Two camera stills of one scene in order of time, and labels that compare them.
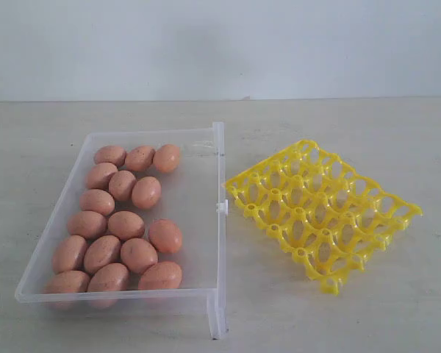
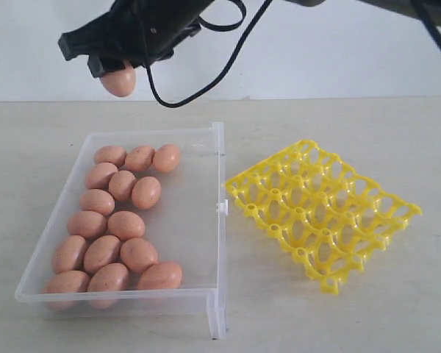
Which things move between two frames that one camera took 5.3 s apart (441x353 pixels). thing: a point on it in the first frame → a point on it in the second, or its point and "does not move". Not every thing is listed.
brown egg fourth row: [126, 225] does not move
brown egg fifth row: [137, 254] does not move
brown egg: [165, 235] → [120, 82]
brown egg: [163, 275] does not move
